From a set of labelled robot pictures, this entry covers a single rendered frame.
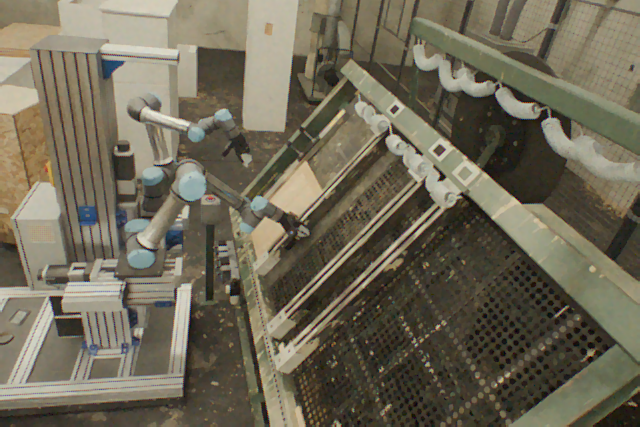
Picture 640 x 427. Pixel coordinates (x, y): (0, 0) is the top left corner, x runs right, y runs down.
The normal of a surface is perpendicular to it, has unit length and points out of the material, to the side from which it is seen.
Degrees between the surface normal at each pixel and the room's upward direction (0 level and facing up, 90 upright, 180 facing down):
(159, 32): 90
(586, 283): 54
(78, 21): 90
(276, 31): 90
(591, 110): 90
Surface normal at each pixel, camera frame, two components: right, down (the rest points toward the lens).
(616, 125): -0.95, 0.03
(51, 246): 0.18, 0.52
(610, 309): -0.69, -0.47
